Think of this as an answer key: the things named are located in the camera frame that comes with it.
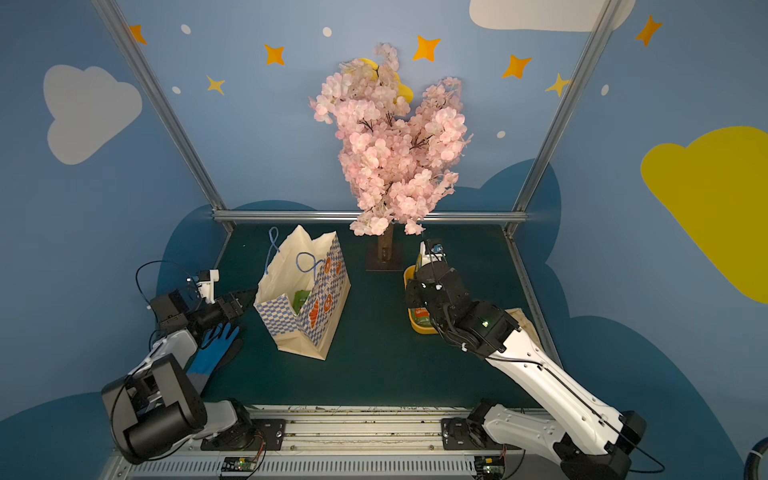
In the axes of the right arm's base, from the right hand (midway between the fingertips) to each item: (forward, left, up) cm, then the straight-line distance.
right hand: (418, 272), depth 69 cm
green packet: (-5, +30, -7) cm, 31 cm away
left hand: (+2, +47, -15) cm, 49 cm away
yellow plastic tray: (+17, +1, -25) cm, 30 cm away
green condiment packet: (+4, -3, -29) cm, 30 cm away
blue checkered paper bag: (-1, +27, +2) cm, 28 cm away
